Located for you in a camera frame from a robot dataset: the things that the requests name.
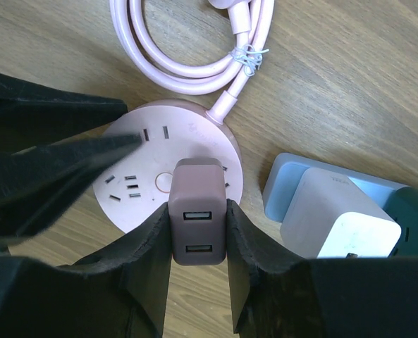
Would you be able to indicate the blue power strip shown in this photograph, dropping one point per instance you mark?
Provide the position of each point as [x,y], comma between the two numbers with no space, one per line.
[286,173]

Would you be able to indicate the dark green cube socket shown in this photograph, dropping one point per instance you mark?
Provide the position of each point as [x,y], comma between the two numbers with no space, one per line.
[402,207]

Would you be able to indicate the pink round power strip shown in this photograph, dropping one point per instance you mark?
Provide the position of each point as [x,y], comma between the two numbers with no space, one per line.
[132,189]

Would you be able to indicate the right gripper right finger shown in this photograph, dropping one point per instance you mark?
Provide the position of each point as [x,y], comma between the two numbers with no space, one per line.
[276,293]

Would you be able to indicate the white cube adapter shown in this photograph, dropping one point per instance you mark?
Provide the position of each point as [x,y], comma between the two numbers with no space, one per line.
[331,217]

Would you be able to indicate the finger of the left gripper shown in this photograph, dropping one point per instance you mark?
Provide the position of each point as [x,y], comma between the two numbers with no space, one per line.
[39,185]
[33,114]

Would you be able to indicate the pink cube adapter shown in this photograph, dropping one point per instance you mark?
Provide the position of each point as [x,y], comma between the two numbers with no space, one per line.
[197,207]

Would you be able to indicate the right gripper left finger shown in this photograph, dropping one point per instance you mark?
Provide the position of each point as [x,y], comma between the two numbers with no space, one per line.
[117,291]

